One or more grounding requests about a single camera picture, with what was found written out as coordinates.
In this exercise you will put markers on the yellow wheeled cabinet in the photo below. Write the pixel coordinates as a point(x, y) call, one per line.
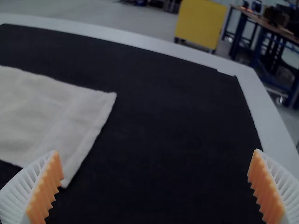
point(198, 23)

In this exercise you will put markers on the pale towel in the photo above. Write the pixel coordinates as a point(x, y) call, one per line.
point(35, 112)

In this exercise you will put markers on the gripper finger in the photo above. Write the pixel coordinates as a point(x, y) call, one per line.
point(278, 193)
point(21, 193)

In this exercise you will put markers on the blue frame workbench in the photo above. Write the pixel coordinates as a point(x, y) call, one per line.
point(268, 25)

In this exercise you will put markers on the black mat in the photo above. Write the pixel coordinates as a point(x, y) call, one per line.
point(151, 116)

